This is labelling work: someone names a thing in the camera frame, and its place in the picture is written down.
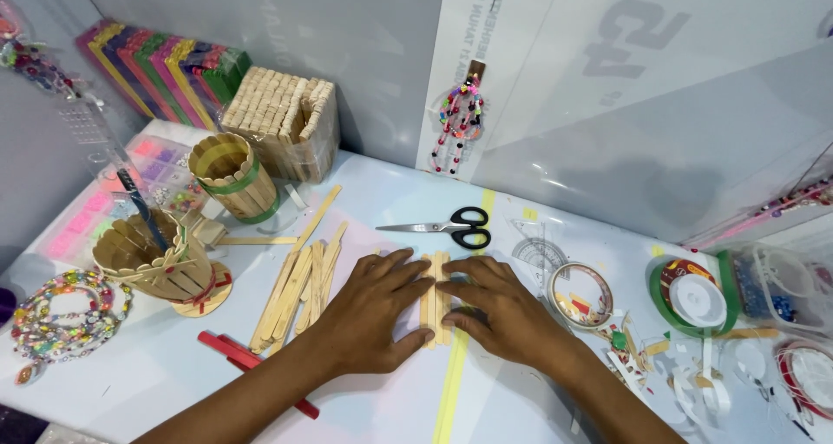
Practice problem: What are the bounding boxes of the person's right hand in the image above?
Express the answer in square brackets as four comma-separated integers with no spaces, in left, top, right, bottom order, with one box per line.
[436,256,579,373]

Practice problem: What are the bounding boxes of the person's left hand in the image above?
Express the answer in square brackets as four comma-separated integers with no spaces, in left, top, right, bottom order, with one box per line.
[316,248,436,375]

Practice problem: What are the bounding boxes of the wooden popsicle stick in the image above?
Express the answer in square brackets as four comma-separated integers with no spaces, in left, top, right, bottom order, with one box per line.
[434,251,446,348]
[419,254,432,351]
[427,252,439,349]

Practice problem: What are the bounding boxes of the clear adhesive tape roll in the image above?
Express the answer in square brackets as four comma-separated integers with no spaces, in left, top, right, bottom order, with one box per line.
[547,262,615,332]

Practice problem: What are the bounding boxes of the clear plastic protractor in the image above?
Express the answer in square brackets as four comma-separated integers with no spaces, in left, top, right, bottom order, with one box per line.
[509,219,571,296]

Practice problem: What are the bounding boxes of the pile of wooden sticks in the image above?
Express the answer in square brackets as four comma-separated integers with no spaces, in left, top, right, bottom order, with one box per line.
[249,220,350,356]

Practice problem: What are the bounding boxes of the yellow tape strip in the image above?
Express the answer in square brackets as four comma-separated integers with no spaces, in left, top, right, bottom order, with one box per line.
[432,188,497,444]

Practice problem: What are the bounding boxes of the long single wooden stick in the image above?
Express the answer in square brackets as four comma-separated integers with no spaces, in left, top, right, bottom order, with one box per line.
[292,184,343,253]

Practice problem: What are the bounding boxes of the heap of paper scraps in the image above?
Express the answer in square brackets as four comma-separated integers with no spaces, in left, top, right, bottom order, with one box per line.
[598,310,672,393]

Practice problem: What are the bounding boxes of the red long craft tool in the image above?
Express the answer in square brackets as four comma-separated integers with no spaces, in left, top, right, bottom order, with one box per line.
[197,330,321,421]

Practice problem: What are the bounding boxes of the small wooden block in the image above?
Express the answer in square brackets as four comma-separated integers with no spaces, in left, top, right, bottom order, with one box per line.
[181,209,229,247]

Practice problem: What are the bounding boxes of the stick cup with green tape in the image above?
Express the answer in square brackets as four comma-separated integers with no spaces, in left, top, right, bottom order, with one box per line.
[187,132,282,226]

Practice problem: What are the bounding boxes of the stick basket with red ribbon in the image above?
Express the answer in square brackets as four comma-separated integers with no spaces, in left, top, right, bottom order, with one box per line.
[92,207,234,319]

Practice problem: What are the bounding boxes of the white ribbon scraps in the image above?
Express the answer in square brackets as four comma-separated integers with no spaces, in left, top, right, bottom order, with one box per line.
[669,336,734,427]

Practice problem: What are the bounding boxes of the plastic wrapped wooden stick bundle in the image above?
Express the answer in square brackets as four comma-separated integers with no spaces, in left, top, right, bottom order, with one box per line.
[219,65,341,185]

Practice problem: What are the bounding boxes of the green tape roll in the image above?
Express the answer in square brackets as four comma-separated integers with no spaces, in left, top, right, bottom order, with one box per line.
[648,250,742,339]

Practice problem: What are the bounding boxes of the short wooden stick piece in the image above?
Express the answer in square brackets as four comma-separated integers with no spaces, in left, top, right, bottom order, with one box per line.
[715,326,781,340]

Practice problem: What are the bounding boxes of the dark blue pen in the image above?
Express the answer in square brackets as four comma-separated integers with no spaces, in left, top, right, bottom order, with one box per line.
[115,167,172,253]

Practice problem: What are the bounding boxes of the clear container with beads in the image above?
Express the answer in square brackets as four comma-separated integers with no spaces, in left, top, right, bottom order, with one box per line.
[718,238,833,338]

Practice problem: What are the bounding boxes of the clear bead organizer box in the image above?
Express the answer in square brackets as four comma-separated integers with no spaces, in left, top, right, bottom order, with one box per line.
[35,134,210,270]

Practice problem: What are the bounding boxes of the stack of coloured stick packs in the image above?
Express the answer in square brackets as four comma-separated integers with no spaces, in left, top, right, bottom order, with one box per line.
[74,19,253,132]

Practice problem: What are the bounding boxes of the clear plastic ruler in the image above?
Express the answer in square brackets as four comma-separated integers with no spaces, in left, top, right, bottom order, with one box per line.
[55,95,141,192]

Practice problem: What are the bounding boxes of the black handled scissors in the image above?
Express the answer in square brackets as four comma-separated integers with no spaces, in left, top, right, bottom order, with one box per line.
[375,206,493,251]

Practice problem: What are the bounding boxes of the white cord spool red label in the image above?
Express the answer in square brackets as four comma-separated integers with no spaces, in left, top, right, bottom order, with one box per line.
[659,258,728,329]

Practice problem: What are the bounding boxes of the beaded keychain on wall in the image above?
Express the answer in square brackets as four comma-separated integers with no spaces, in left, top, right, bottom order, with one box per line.
[430,59,488,175]

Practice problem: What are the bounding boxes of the pink beaded strings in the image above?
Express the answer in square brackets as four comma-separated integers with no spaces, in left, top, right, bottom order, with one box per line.
[679,176,833,250]

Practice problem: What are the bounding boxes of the coiled colourful bead string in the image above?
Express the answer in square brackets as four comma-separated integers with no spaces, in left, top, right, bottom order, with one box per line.
[10,269,134,387]

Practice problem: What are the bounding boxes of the hanging colourful bead strings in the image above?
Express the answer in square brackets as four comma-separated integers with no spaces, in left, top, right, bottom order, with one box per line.
[0,0,87,101]

